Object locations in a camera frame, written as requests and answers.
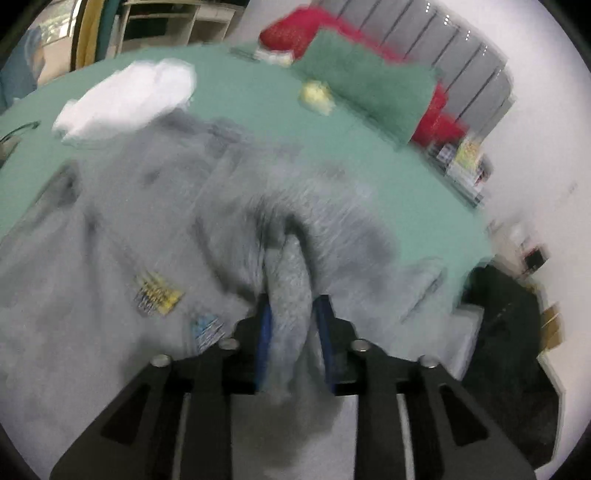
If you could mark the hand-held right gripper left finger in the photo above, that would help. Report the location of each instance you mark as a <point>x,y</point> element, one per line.
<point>263,350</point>

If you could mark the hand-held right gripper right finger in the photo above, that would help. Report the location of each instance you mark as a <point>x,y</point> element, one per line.
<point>325,341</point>

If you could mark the grey sweatshirt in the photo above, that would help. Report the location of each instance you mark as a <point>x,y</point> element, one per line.
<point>138,230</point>

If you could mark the black bag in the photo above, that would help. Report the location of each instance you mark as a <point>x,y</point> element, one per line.
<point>508,346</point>

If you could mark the stack of papers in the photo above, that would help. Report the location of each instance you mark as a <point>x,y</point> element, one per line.
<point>464,170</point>

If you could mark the black speaker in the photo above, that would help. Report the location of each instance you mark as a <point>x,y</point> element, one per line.
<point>534,259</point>

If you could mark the cardboard box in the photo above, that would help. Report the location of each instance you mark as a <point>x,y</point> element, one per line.
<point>553,327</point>

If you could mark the small yellow cloth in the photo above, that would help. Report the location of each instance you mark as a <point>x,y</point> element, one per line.
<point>316,97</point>

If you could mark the bed with green sheet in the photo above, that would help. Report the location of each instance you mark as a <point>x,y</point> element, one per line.
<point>258,97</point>

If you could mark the green pillow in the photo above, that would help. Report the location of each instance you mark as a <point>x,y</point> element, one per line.
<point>369,78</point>

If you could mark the white garment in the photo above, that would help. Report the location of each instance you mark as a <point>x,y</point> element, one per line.
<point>124,101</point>

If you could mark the white and green packet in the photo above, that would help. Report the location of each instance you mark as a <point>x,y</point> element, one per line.
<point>273,56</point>

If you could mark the grey padded headboard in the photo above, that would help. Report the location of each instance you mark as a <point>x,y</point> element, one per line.
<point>461,69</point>

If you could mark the red pillow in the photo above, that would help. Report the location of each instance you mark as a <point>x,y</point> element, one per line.
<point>295,27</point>

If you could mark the white computer desk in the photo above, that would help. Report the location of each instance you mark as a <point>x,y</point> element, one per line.
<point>203,23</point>

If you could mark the teal curtain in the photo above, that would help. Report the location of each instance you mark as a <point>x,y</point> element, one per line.
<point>108,27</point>

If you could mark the yellow curtain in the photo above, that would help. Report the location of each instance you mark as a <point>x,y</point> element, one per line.
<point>87,32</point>

